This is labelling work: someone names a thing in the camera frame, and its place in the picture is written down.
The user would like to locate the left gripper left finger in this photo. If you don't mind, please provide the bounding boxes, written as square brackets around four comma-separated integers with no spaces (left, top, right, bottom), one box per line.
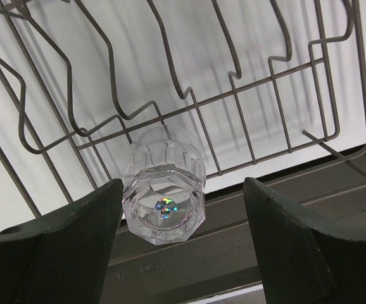
[0,179,123,303]

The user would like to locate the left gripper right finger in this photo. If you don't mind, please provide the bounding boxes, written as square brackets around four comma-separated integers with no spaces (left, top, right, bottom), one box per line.
[243,177,366,303]

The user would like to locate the small clear faceted glass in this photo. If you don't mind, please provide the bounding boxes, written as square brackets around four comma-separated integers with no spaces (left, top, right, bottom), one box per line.
[122,125,206,245]

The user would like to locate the aluminium frame rail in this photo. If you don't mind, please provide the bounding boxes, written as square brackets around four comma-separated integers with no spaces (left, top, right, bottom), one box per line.
[101,154,366,303]

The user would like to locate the black wire dish rack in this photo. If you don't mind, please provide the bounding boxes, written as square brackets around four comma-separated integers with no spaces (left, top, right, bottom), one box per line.
[0,1,366,230]

